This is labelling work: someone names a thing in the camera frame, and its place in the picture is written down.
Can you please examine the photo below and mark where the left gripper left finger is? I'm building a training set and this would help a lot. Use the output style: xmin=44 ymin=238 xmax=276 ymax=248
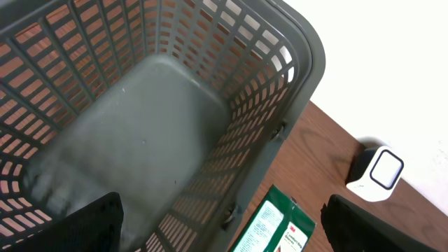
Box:
xmin=6 ymin=192 xmax=124 ymax=252

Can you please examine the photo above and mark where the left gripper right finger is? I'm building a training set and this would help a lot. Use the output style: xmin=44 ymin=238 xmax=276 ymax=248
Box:
xmin=321 ymin=194 xmax=436 ymax=252

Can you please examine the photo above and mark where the green 3M gloves pack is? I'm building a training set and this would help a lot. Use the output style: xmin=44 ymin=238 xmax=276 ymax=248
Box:
xmin=230 ymin=185 xmax=316 ymax=252

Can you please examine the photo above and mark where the white barcode scanner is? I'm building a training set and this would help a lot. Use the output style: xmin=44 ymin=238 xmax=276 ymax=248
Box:
xmin=346 ymin=146 xmax=405 ymax=202

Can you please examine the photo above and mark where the grey plastic mesh basket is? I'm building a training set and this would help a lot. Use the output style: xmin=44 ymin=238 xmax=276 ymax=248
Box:
xmin=1 ymin=0 xmax=326 ymax=251

